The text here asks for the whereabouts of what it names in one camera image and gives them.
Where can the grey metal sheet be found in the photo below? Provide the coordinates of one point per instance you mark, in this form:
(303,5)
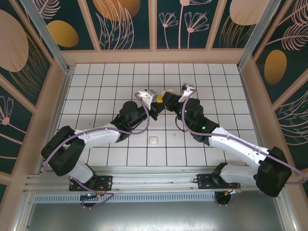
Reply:
(154,216)

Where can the aluminium mounting rail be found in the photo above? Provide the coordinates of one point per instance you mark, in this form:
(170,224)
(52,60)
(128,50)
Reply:
(154,179)

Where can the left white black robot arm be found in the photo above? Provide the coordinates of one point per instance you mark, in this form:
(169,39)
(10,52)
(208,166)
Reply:
(101,134)

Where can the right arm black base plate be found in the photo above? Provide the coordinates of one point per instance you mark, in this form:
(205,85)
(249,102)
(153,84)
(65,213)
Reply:
(203,183)

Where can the aluminium frame post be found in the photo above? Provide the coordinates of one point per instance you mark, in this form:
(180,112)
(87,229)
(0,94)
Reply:
(252,36)
(48,41)

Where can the white rounded square case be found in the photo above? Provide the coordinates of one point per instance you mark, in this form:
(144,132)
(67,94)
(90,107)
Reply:
(153,140)

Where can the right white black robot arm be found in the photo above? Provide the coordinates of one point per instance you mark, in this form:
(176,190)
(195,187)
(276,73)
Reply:
(235,144)

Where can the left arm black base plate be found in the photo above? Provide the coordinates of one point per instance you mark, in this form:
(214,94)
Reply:
(107,179)

